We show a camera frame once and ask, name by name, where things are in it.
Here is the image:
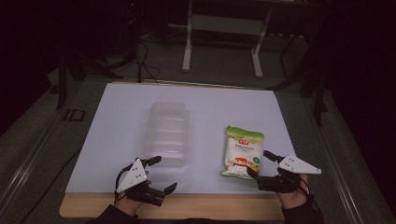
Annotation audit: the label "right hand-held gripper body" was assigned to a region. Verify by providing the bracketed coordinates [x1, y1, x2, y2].
[257, 154, 322, 194]

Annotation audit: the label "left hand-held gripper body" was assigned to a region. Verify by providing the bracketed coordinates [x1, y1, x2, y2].
[116, 157, 166, 206]

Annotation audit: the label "green and white snack packet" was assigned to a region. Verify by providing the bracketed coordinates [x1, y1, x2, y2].
[220, 125, 265, 180]

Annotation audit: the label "clear plastic container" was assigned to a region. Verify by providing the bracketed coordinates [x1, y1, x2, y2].
[142, 101, 191, 168]

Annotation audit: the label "person's left hand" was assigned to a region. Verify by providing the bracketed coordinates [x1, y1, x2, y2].
[113, 192, 148, 217]

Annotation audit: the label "person's right hand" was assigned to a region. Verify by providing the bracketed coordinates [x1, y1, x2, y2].
[276, 174, 310, 210]

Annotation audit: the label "white table mat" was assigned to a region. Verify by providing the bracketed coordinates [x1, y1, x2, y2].
[65, 81, 297, 196]

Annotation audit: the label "black chair legs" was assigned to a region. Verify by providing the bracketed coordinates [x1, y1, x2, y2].
[264, 33, 316, 91]

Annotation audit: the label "left hand-held gripper cable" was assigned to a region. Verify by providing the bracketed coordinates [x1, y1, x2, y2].
[114, 163, 134, 201]

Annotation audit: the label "hand-held gripper cable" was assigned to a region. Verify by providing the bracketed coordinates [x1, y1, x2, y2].
[114, 163, 134, 201]
[299, 175, 321, 213]

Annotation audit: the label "right hand-held gripper cable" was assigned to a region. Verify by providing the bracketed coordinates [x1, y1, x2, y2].
[299, 175, 321, 213]

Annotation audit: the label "metal floor rail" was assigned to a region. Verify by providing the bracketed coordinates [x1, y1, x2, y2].
[0, 106, 64, 216]
[306, 99, 367, 224]

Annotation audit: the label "thin black floor cable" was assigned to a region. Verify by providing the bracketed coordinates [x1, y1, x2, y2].
[18, 148, 82, 224]

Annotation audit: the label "black floor cables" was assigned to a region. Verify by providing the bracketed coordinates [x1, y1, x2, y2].
[134, 39, 162, 84]

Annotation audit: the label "white metal frame table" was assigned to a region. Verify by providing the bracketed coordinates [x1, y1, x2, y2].
[181, 0, 276, 79]

